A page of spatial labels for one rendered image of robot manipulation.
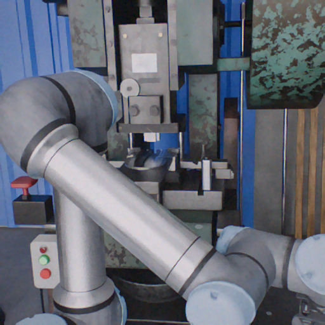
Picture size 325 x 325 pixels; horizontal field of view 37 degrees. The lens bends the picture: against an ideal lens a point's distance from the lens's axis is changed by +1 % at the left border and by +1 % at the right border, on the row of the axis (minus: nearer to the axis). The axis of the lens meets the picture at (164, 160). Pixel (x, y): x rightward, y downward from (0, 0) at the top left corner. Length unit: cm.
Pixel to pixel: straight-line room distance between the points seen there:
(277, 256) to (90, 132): 35
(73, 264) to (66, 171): 27
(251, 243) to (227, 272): 10
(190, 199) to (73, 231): 60
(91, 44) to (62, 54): 133
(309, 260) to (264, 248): 6
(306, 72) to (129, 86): 51
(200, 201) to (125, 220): 79
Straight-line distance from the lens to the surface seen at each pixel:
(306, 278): 69
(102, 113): 82
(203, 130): 167
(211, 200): 140
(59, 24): 272
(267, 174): 274
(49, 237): 135
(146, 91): 141
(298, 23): 110
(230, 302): 59
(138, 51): 141
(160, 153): 152
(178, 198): 141
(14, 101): 72
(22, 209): 142
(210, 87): 165
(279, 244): 72
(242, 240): 72
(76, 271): 90
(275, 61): 115
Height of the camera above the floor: 116
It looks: 15 degrees down
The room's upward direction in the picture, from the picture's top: 2 degrees counter-clockwise
